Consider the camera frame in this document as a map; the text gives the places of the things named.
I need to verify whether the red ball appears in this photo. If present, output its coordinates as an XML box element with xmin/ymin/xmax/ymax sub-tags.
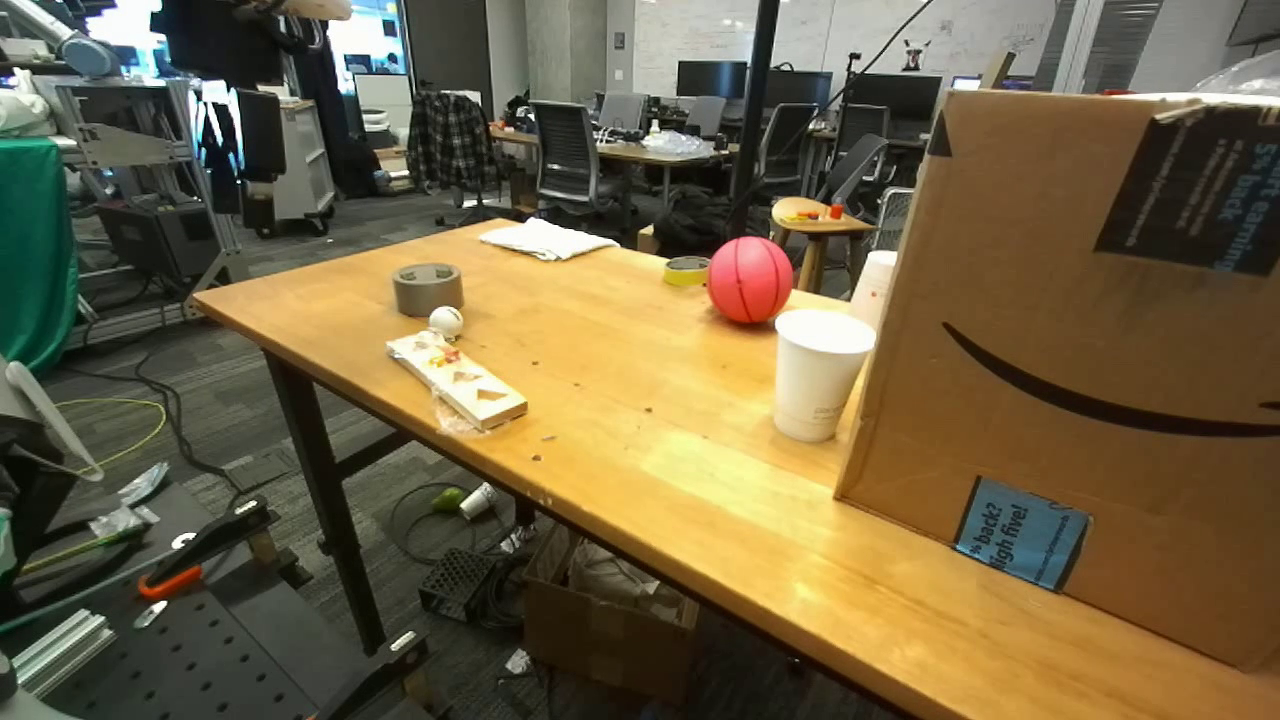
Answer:
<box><xmin>704</xmin><ymin>236</ymin><xmax>792</xmax><ymax>325</ymax></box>

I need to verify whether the small white ball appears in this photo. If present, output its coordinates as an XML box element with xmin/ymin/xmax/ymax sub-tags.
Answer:
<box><xmin>427</xmin><ymin>305</ymin><xmax>464</xmax><ymax>340</ymax></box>

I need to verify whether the yellow green tape roll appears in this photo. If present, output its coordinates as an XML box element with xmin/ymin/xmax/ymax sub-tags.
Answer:
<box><xmin>663</xmin><ymin>258</ymin><xmax>707</xmax><ymax>289</ymax></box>

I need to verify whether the white paper cup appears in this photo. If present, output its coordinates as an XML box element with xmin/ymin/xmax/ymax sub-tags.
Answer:
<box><xmin>773</xmin><ymin>308</ymin><xmax>878</xmax><ymax>441</ymax></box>

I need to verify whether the white folded cloth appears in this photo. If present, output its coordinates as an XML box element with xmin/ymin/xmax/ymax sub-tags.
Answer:
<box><xmin>483</xmin><ymin>222</ymin><xmax>607</xmax><ymax>259</ymax></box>

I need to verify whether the wooden shape puzzle board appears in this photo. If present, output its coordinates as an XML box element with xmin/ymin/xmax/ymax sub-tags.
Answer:
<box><xmin>387</xmin><ymin>333</ymin><xmax>528</xmax><ymax>428</ymax></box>

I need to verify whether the small round wooden table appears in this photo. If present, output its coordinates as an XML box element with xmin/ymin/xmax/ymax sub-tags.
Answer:
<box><xmin>768</xmin><ymin>196</ymin><xmax>871</xmax><ymax>291</ymax></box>

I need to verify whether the black office chair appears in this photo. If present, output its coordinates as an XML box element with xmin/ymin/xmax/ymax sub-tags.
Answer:
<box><xmin>538</xmin><ymin>103</ymin><xmax>599</xmax><ymax>200</ymax></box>

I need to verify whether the cardboard box under table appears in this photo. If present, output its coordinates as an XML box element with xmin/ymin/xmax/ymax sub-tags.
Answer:
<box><xmin>523</xmin><ymin>533</ymin><xmax>702</xmax><ymax>704</ymax></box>

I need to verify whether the black vertical pole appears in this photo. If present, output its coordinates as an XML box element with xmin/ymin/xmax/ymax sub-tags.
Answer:
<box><xmin>725</xmin><ymin>0</ymin><xmax>780</xmax><ymax>241</ymax></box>

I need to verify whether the large cardboard box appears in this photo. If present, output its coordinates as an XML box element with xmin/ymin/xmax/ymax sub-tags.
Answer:
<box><xmin>836</xmin><ymin>94</ymin><xmax>1280</xmax><ymax>667</ymax></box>

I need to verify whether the green cloth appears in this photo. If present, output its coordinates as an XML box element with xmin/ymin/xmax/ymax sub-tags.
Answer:
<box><xmin>0</xmin><ymin>138</ymin><xmax>79</xmax><ymax>375</ymax></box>

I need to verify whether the grey duct tape roll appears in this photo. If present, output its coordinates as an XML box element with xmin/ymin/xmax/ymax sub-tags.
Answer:
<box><xmin>393</xmin><ymin>266</ymin><xmax>464</xmax><ymax>316</ymax></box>

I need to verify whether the orange handled tool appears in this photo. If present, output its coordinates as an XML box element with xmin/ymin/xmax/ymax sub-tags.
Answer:
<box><xmin>136</xmin><ymin>565</ymin><xmax>206</xmax><ymax>603</ymax></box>

